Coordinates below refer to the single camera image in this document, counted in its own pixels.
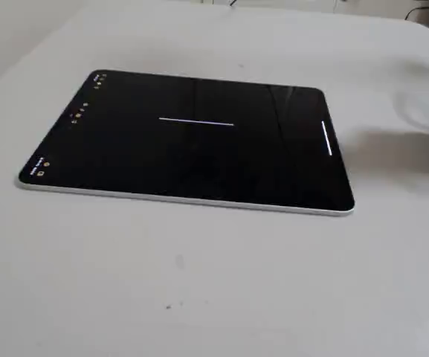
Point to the black screen silver tablet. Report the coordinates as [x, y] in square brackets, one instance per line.
[199, 160]

